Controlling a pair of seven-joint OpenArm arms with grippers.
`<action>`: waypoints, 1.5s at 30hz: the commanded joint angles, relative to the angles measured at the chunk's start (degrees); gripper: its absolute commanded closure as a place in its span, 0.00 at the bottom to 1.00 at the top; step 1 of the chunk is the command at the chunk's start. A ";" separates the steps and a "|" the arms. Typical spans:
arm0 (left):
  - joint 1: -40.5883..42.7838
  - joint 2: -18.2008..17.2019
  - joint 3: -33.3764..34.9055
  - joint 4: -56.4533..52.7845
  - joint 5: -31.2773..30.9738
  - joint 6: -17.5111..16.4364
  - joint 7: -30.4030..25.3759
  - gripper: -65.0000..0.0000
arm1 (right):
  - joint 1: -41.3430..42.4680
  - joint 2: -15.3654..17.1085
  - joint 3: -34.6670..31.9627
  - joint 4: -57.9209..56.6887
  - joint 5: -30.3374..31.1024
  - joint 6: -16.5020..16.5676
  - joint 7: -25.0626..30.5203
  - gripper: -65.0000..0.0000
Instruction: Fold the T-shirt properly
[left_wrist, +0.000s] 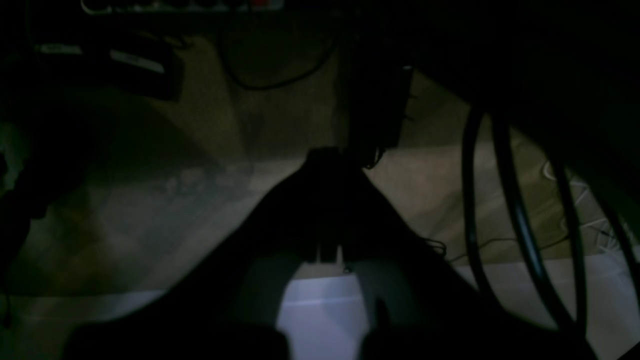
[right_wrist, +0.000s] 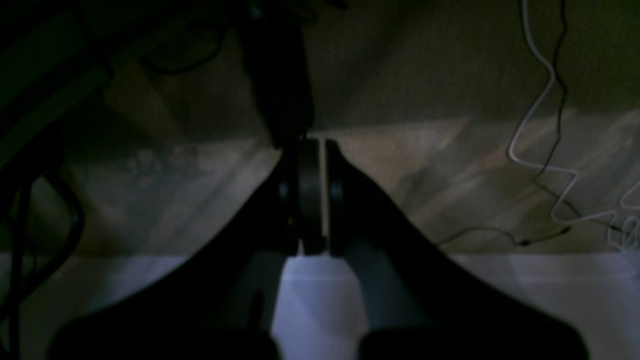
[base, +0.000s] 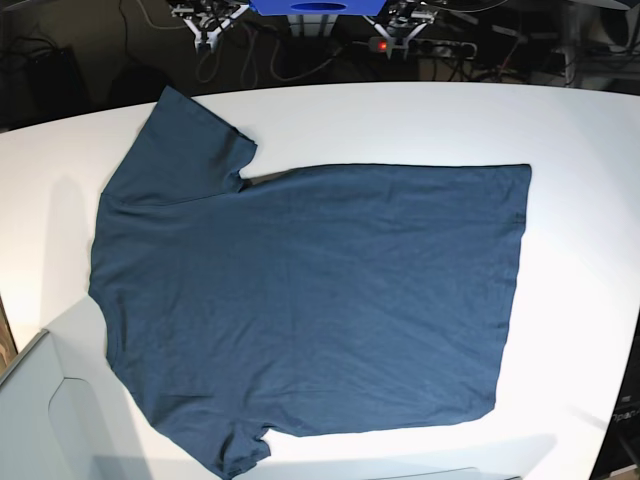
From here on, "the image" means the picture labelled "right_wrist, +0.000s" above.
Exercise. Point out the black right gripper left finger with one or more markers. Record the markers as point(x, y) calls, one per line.
point(175, 318)

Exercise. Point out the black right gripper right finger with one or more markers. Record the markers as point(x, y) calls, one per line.
point(420, 304)

